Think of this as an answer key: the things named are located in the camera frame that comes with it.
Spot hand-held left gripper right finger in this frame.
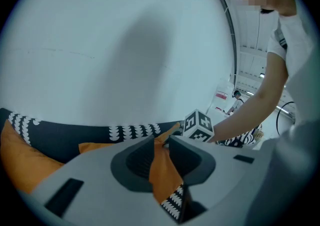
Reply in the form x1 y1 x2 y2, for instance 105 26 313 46
169 135 263 226

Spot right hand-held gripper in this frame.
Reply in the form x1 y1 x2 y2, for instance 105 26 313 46
183 109 216 144

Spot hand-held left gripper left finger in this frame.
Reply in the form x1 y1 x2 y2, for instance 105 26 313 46
29 135 176 226

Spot person's right forearm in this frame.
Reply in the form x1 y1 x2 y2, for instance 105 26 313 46
212 87 281 143

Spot black white patterned cloth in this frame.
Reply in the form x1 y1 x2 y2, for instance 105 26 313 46
224 123 263 148

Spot white appliance with red label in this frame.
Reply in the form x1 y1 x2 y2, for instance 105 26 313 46
212 77 236 115

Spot person's white shirt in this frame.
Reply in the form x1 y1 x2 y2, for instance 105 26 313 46
266 0 320 133

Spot thin dark ring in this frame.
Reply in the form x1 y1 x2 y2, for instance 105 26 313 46
276 101 297 136

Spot grey harness strap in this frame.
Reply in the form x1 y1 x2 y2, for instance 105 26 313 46
274 28 288 50

